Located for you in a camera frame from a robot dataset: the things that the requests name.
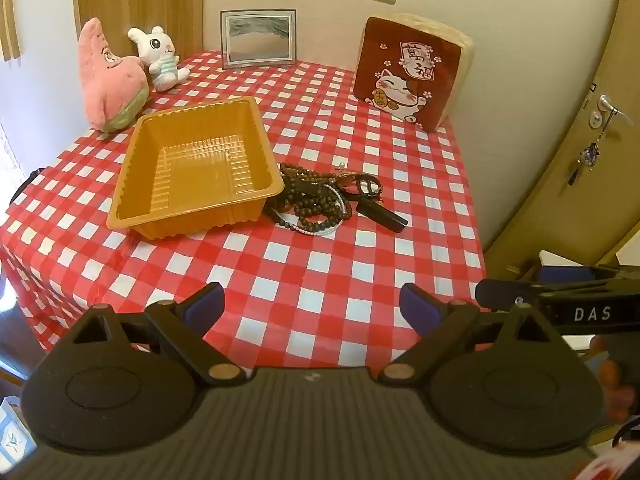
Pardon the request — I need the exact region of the pink starfish plush toy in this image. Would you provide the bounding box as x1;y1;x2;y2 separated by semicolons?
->
76;17;150;134

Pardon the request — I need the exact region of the red white printed cloth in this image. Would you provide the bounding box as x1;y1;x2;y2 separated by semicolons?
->
575;422;640;480

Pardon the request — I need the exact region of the person's right hand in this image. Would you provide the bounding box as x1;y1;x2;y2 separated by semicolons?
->
589;334;640;423

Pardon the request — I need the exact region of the white pearl bracelet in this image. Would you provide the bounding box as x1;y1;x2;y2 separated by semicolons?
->
292;185;351;239

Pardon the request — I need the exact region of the wooden wall panel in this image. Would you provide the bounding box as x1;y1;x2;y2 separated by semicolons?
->
71;0;206;68

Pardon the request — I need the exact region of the silver door handle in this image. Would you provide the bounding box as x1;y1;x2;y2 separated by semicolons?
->
597;93;637;128

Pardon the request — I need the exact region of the red white checkered tablecloth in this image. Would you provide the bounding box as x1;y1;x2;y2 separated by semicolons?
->
0;49;488;353

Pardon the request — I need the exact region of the silver picture frame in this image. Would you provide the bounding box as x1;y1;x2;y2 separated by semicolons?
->
220;8;297;70

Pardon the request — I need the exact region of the blue white carton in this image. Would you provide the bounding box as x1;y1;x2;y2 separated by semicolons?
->
0;395;38;461

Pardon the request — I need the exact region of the hanging tassel charm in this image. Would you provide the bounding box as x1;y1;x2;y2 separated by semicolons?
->
566;110;613;187

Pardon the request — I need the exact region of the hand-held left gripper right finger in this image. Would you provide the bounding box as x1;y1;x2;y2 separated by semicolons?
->
376;282;563;387

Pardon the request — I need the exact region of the yellow plastic tray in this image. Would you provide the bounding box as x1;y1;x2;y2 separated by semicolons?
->
106;96;286;239

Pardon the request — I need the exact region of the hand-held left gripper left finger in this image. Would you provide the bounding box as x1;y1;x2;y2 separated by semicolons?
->
72;281;249;388

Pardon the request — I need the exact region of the white rabbit plush toy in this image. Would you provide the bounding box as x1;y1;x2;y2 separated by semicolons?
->
126;25;192;93

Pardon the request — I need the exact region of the sheer window curtain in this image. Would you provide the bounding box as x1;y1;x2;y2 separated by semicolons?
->
0;120;26;196

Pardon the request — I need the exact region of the brown wooden bead necklace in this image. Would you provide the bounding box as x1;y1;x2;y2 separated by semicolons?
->
272;162;353;233

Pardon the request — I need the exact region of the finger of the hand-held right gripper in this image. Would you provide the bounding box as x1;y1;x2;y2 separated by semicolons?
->
537;265;626;287
475;279;551;312

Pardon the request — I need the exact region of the wooden door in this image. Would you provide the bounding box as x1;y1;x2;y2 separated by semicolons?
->
484;0;640;271

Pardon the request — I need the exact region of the brown leather strap bracelet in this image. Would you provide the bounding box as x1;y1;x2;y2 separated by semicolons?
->
336;172;383;200

